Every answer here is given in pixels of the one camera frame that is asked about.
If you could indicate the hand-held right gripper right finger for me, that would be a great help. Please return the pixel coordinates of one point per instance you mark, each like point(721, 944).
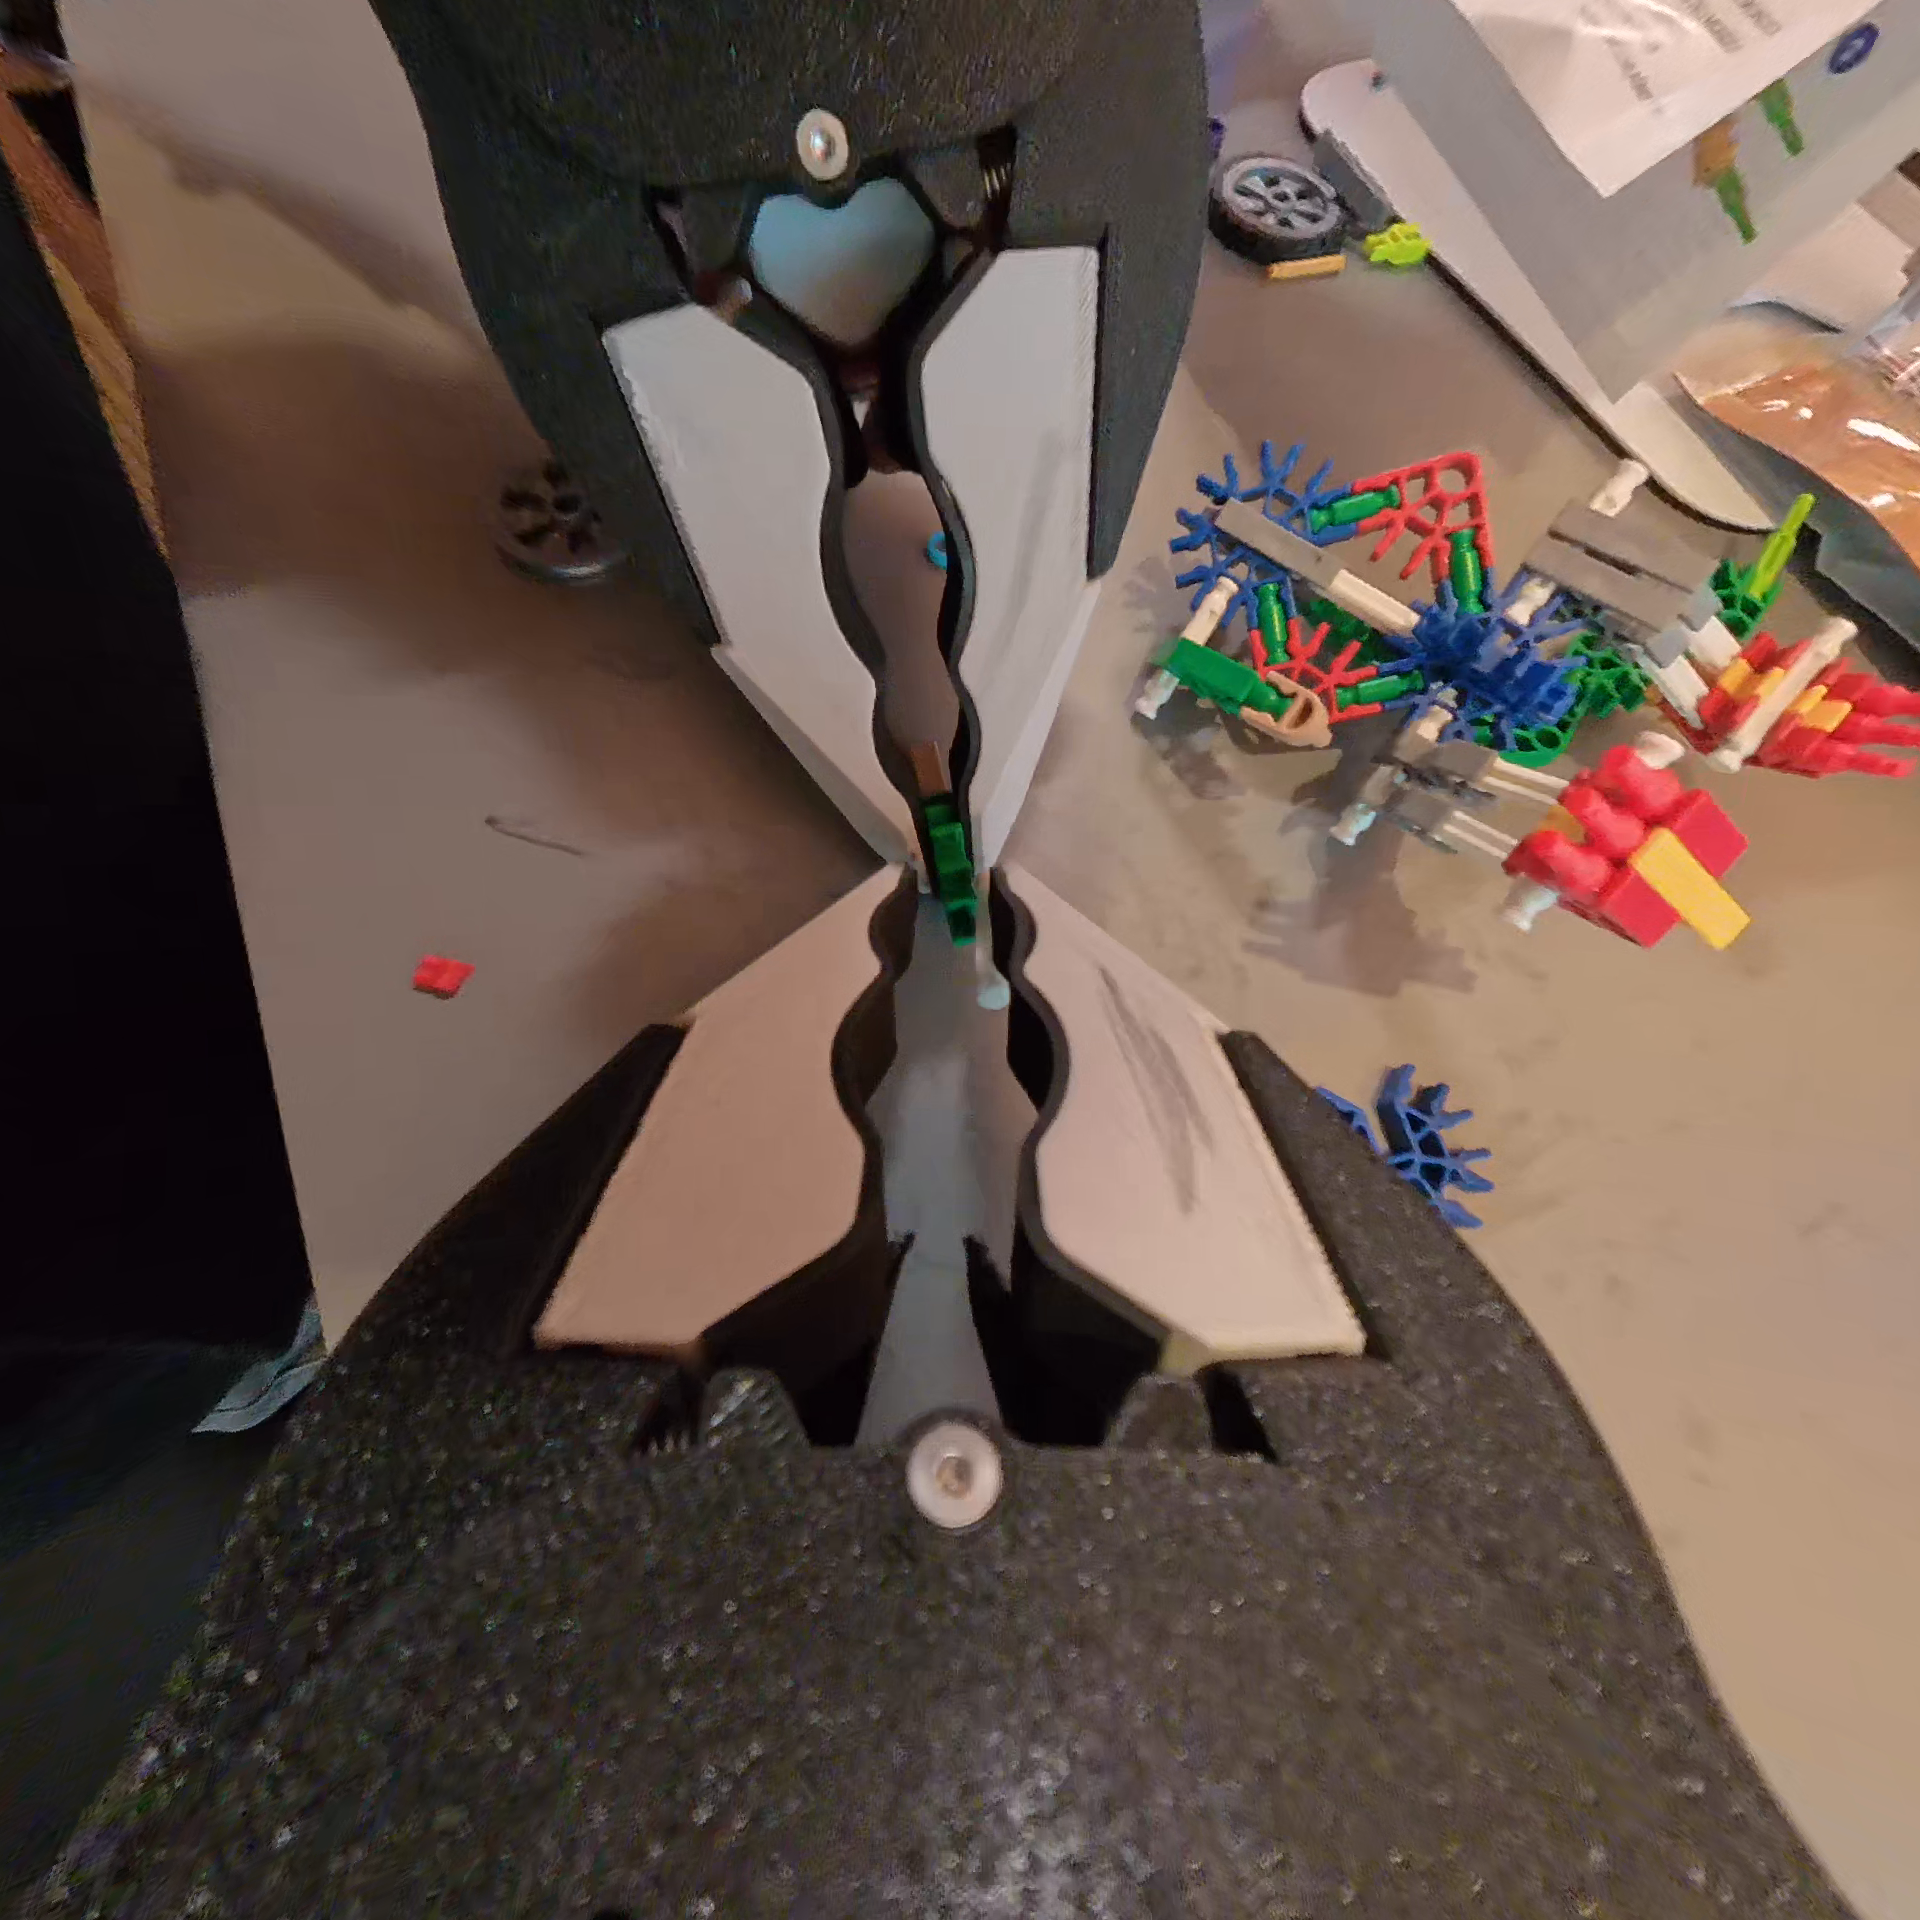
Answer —
point(1187, 1170)

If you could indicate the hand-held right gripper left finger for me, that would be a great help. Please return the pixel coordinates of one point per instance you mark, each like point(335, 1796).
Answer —
point(737, 1187)

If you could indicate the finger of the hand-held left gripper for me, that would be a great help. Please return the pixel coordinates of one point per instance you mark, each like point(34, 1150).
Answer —
point(737, 480)
point(1037, 450)

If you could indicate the green fan-shaped connector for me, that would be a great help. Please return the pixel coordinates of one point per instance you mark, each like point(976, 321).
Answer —
point(948, 857)

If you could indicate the colourful toy construction model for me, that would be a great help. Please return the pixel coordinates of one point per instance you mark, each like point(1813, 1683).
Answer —
point(1470, 660)

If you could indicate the grey toy wheel hub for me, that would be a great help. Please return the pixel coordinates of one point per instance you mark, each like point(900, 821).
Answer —
point(556, 521)

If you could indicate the blue snowflake connector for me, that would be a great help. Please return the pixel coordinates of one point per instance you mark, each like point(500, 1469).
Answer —
point(1417, 1140)

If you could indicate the short yellow rod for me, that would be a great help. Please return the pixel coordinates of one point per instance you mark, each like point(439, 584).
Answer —
point(1306, 268)

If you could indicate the black toy tire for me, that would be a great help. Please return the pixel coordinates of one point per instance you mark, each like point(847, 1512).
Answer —
point(1277, 202)

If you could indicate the tiny red plastic piece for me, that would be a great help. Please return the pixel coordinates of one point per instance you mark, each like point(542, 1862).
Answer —
point(442, 976)

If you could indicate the small lime plastic piece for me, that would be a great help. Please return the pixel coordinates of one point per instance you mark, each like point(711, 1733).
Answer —
point(1396, 245)

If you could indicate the person's leg in jeans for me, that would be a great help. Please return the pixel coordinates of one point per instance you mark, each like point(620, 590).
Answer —
point(271, 1373)

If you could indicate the brown wooden box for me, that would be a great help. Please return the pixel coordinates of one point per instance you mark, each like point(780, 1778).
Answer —
point(91, 300)

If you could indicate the green and lime connector cluster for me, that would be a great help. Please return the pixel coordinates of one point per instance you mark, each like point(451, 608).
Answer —
point(1770, 563)

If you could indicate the large model picture poster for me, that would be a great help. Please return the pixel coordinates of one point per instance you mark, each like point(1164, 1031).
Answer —
point(1680, 77)

